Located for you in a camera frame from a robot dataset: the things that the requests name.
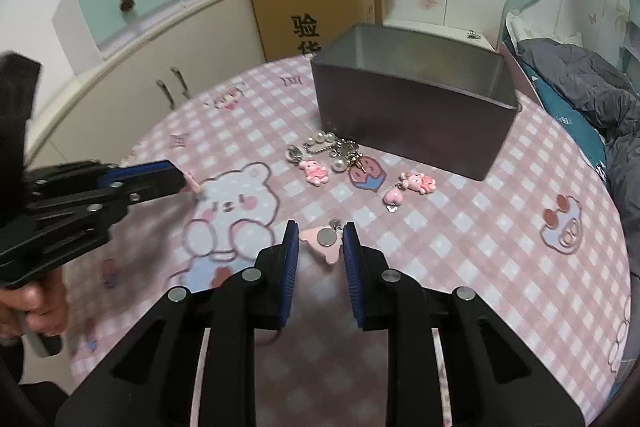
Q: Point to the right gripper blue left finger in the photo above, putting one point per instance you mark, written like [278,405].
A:
[191,356]

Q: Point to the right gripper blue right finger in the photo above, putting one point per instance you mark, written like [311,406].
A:
[449,347]

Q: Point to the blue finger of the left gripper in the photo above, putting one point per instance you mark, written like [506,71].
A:
[135,169]
[144,188]

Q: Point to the pink bow bunny charm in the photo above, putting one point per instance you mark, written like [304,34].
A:
[192,183]

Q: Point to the pink heart magnet charm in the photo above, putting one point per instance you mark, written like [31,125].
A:
[325,242]

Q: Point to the person's left hand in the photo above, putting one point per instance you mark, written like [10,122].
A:
[40,306]

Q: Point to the beige low cabinet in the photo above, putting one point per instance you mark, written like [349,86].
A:
[102,113]

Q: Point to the pink checkered tablecloth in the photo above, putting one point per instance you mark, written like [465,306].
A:
[539,240]

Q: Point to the pink heart bunny charm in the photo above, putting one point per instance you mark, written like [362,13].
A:
[408,182]

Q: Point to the large cardboard box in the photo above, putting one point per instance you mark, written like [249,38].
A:
[293,27]

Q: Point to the teal bed sheet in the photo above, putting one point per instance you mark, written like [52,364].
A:
[588,139]

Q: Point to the grey metal tin box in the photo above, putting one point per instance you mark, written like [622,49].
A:
[435,100]

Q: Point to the grey duvet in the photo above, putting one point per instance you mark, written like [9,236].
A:
[599,91]

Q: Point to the pearl chain keyring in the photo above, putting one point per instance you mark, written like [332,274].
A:
[344,153]

